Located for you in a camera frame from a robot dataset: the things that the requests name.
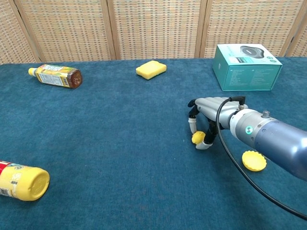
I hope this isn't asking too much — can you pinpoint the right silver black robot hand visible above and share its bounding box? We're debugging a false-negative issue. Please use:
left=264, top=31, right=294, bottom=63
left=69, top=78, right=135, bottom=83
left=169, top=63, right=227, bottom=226
left=187, top=96, right=241, bottom=150

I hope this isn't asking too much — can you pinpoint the teal product box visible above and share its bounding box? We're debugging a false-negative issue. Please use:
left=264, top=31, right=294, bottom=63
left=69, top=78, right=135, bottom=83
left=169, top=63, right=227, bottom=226
left=213, top=44, right=283, bottom=92

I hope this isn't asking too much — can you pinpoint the yellow round scalloped dish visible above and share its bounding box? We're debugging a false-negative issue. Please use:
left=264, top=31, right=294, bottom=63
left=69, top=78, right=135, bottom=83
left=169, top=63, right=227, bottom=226
left=241, top=149, right=267, bottom=172

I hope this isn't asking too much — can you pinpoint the yellow sponge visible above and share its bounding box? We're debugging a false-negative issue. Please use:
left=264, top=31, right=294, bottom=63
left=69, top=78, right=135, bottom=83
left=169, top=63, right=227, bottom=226
left=135, top=60, right=167, bottom=81

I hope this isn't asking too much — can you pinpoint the woven bamboo folding screen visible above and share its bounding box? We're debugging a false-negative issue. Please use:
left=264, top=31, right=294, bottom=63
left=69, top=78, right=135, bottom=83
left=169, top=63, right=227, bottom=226
left=0, top=0, right=307, bottom=65

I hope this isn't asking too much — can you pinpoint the blue carpet table cover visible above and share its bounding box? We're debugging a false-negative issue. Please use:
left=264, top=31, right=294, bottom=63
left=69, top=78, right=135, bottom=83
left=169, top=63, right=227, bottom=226
left=0, top=57, right=307, bottom=230

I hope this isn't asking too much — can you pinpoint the tea bottle with yellow cap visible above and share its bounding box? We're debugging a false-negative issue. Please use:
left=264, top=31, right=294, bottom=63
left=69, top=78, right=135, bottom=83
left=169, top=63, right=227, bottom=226
left=28, top=64, right=83, bottom=89

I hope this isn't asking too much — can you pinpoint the yellow juice bottle red label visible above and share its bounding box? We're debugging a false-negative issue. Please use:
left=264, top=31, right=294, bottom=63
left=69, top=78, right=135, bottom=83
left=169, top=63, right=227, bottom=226
left=0, top=160, right=50, bottom=201

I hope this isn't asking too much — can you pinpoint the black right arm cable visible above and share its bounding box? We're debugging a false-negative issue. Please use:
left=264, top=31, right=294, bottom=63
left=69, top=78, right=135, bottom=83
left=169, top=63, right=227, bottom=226
left=215, top=96, right=307, bottom=220

